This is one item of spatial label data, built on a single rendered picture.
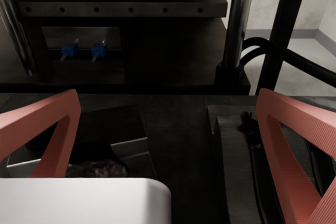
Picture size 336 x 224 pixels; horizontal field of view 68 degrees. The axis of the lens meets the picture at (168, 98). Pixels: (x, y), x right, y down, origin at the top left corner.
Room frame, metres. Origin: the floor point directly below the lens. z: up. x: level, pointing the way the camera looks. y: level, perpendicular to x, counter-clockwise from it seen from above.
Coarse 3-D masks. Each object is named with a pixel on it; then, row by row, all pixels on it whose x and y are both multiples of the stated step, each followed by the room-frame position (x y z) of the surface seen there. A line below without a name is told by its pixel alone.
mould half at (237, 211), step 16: (208, 112) 0.49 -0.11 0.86; (224, 112) 0.49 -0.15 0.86; (240, 112) 0.49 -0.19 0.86; (208, 128) 0.46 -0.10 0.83; (224, 128) 0.35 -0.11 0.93; (240, 128) 0.35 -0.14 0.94; (288, 128) 0.35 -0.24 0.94; (208, 144) 0.43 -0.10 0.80; (224, 144) 0.32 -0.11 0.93; (240, 144) 0.32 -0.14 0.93; (304, 144) 0.32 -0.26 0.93; (224, 160) 0.29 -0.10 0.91; (240, 160) 0.29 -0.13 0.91; (304, 160) 0.29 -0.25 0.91; (224, 176) 0.27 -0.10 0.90; (240, 176) 0.27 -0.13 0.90; (224, 192) 0.25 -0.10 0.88; (240, 192) 0.24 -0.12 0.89; (224, 208) 0.23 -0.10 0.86; (240, 208) 0.22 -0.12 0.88; (256, 208) 0.22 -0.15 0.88
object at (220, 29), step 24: (0, 24) 1.33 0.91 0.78; (24, 24) 1.32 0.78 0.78; (144, 24) 1.32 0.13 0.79; (168, 24) 1.32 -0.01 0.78; (192, 24) 1.32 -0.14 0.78; (216, 24) 1.32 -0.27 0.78; (0, 48) 1.03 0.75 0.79; (144, 48) 1.02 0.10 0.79; (168, 48) 1.02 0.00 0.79; (192, 48) 1.02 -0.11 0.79; (216, 48) 1.02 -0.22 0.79; (0, 72) 0.82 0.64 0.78; (48, 72) 0.82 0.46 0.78; (72, 72) 0.82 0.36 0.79; (96, 72) 0.82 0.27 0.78; (120, 72) 0.82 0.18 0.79; (144, 72) 0.82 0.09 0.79; (168, 72) 0.82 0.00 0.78; (192, 72) 0.81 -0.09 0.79
